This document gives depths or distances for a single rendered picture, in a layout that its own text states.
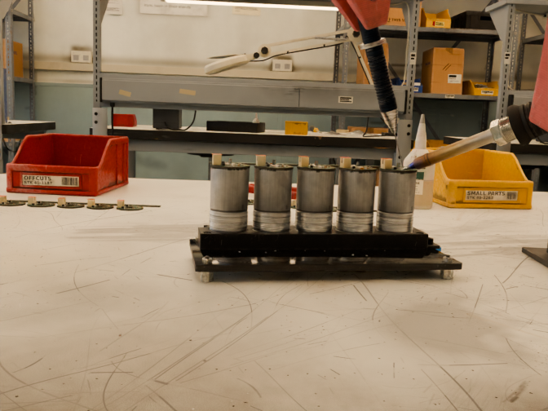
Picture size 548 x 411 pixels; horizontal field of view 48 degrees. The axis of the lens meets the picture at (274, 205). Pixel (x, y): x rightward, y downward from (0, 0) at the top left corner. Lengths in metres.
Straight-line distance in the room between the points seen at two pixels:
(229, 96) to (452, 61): 2.29
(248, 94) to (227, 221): 2.29
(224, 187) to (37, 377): 0.19
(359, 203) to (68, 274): 0.18
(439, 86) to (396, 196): 4.18
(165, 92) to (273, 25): 2.27
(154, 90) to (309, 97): 0.65
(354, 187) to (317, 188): 0.02
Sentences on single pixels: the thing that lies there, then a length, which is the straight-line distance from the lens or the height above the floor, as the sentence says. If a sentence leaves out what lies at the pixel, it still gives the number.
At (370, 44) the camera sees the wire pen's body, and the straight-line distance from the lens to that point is 0.39.
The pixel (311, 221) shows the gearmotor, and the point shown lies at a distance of 0.40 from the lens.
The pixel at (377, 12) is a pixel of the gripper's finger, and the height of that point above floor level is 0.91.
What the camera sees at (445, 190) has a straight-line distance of 0.71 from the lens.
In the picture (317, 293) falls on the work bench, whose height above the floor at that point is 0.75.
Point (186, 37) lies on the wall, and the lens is 4.85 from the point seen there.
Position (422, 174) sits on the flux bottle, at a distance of 0.67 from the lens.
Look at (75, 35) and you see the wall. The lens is 4.99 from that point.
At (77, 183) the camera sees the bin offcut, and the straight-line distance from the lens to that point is 0.69.
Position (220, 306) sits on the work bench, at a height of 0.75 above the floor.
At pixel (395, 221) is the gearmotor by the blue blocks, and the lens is 0.41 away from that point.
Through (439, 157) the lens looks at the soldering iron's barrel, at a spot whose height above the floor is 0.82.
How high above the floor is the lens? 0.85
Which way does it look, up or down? 9 degrees down
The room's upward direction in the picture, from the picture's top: 2 degrees clockwise
